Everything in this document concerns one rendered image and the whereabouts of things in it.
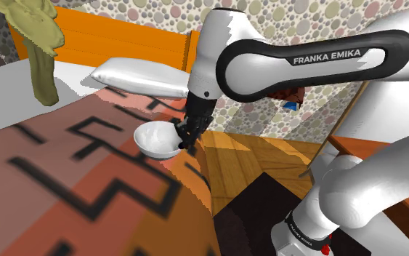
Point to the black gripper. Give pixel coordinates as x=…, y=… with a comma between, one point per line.
x=200, y=108

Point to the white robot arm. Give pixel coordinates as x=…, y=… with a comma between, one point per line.
x=260, y=71

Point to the white bowl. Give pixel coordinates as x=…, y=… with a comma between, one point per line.
x=154, y=140

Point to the white pillow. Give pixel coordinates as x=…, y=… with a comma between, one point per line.
x=144, y=78

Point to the dark robot stand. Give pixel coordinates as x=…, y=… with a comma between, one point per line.
x=257, y=209

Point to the bed with patterned blanket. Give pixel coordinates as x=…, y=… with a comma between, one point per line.
x=48, y=198

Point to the yellow-green cloth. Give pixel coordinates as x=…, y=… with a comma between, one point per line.
x=37, y=32

